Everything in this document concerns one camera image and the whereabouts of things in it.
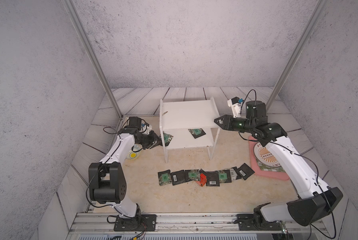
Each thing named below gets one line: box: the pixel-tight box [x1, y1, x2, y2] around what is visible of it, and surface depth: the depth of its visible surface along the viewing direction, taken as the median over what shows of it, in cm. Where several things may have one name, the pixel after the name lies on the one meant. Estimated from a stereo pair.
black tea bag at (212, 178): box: [205, 170, 220, 187], surface depth 89 cm
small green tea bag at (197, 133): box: [188, 128, 207, 139], surface depth 92 cm
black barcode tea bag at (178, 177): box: [170, 170, 186, 186], surface depth 90 cm
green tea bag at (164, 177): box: [157, 169, 172, 186], surface depth 90 cm
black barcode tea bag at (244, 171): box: [234, 163, 255, 181], surface depth 91 cm
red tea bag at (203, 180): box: [195, 173, 207, 187], surface depth 88 cm
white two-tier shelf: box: [159, 97, 221, 164], surface depth 82 cm
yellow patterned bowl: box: [125, 146, 143, 160], surface depth 98 cm
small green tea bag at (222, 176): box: [217, 170, 228, 183], surface depth 89 cm
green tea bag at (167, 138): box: [163, 132, 174, 147], surface depth 88 cm
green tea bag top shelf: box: [188, 169, 200, 181], surface depth 91 cm
